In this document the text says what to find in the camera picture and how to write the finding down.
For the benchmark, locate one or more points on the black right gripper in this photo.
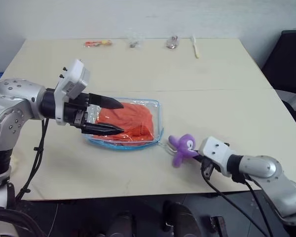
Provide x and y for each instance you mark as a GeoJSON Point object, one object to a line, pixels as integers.
{"type": "Point", "coordinates": [207, 169]}

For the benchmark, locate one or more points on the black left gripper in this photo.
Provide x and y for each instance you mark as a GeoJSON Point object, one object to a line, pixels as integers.
{"type": "Point", "coordinates": [75, 108]}

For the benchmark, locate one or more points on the purple plush toy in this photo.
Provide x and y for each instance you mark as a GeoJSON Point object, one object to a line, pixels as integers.
{"type": "Point", "coordinates": [183, 146]}

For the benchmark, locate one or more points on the orange cloth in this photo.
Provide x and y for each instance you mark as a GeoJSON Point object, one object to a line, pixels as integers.
{"type": "Point", "coordinates": [135, 118]}

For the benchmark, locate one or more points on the clear blue-trimmed plastic pouch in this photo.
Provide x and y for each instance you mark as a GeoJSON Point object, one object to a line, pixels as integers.
{"type": "Point", "coordinates": [153, 108]}

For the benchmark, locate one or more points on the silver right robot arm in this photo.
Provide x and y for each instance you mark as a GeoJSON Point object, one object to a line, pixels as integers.
{"type": "Point", "coordinates": [271, 172]}

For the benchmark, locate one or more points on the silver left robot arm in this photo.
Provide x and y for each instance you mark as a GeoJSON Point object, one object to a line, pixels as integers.
{"type": "Point", "coordinates": [17, 98]}

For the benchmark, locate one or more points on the large dark rounded shape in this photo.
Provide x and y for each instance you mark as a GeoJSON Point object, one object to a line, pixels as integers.
{"type": "Point", "coordinates": [182, 219]}

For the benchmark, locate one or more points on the orange snack packet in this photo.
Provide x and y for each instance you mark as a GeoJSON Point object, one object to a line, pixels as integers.
{"type": "Point", "coordinates": [98, 43]}

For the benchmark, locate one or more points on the small dark block shape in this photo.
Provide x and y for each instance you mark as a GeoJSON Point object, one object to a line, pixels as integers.
{"type": "Point", "coordinates": [218, 225]}

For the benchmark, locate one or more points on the clear bag of small parts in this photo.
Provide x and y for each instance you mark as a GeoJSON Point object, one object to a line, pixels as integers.
{"type": "Point", "coordinates": [135, 41]}

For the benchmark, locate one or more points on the clear bag with brown item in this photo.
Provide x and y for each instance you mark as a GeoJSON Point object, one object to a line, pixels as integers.
{"type": "Point", "coordinates": [173, 42]}

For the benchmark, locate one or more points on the dark grey rounded shape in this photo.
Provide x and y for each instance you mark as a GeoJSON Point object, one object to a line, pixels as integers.
{"type": "Point", "coordinates": [121, 224]}

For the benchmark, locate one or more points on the white yellow toothbrush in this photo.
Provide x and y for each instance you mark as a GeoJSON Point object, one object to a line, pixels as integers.
{"type": "Point", "coordinates": [195, 48]}

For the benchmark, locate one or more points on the black chair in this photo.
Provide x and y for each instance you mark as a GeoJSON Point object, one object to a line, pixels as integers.
{"type": "Point", "coordinates": [288, 61]}

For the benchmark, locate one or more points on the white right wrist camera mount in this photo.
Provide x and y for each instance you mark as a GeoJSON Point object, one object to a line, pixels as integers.
{"type": "Point", "coordinates": [215, 151]}

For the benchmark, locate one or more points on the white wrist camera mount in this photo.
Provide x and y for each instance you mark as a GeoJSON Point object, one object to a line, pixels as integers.
{"type": "Point", "coordinates": [72, 76]}
{"type": "Point", "coordinates": [215, 151]}

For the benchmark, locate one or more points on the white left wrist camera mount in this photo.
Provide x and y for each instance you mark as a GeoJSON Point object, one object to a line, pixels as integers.
{"type": "Point", "coordinates": [72, 76]}

